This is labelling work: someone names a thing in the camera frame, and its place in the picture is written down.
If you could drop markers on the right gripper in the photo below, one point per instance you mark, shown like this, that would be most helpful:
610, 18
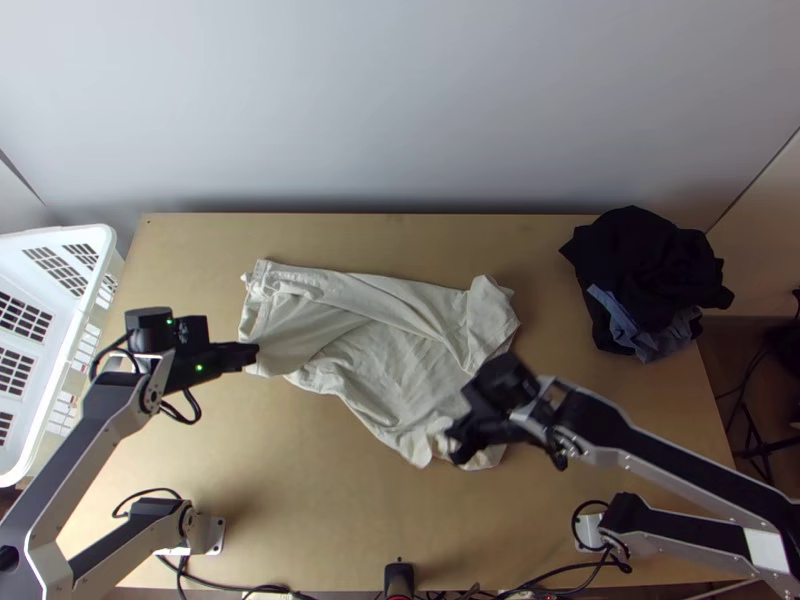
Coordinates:
490, 409

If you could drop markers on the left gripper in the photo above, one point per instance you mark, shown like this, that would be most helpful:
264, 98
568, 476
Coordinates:
231, 359

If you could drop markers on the cream t-shirt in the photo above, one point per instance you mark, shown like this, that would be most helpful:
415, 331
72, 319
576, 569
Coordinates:
387, 350

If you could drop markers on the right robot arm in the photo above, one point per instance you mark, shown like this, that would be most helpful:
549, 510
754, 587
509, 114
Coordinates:
656, 450

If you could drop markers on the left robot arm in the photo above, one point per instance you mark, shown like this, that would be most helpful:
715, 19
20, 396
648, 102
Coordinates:
106, 400

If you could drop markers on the white laundry basket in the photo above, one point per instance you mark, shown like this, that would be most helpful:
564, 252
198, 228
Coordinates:
44, 325

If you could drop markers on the heap of clothes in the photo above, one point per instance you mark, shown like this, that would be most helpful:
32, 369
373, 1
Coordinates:
644, 275

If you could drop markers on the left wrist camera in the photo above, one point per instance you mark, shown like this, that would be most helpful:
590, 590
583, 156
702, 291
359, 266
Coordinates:
192, 329

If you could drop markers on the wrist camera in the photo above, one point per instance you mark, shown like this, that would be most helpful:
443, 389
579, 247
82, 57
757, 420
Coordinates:
509, 375
192, 329

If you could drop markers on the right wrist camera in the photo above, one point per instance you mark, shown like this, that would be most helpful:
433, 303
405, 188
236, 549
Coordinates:
509, 375

